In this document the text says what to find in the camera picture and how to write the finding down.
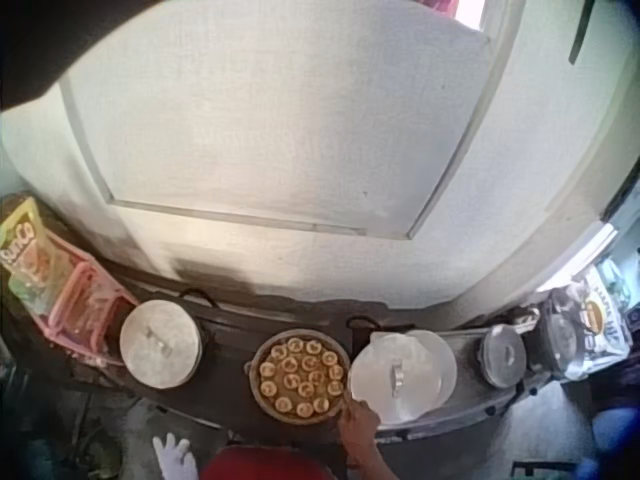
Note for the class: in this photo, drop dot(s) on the person's right hand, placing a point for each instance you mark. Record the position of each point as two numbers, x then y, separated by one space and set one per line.
359 425

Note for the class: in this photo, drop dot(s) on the person's left hand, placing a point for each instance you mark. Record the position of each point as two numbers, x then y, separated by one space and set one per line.
176 462

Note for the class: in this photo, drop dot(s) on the person's left fingers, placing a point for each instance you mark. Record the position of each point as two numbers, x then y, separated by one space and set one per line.
173 444

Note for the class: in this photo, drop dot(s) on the person's right fingers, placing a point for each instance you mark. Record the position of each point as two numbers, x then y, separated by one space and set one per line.
349 406

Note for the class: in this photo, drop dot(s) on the white lid with knob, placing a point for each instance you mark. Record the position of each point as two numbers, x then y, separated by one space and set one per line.
390 380

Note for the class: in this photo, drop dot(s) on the batch of small round cakes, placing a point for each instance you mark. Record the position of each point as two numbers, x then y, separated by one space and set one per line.
302 375

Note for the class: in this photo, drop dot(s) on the round pan with moulds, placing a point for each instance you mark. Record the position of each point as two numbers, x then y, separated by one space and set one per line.
260 395

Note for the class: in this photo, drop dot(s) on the pale round lid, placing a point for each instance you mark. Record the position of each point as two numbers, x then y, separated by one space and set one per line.
447 362

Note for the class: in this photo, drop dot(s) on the black stove counter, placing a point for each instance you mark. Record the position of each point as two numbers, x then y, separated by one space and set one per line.
235 327

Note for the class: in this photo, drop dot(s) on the small grey lidded pot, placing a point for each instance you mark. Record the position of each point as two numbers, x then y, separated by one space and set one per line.
502 357

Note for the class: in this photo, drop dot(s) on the pink plastic container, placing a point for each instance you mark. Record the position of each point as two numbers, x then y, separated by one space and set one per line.
82 300

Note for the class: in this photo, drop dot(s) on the dark lidded pot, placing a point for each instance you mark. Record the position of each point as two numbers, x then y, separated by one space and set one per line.
557 335

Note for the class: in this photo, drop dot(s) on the yellow green printed packet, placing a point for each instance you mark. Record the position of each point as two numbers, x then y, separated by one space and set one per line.
25 240

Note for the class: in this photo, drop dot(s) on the white printed bag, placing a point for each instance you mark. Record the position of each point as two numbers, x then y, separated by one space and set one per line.
602 320

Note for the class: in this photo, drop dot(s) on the blue plastic tub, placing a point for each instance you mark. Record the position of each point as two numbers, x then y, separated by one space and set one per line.
617 440

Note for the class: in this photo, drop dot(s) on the black hanging object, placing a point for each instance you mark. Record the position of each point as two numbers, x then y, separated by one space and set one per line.
587 27

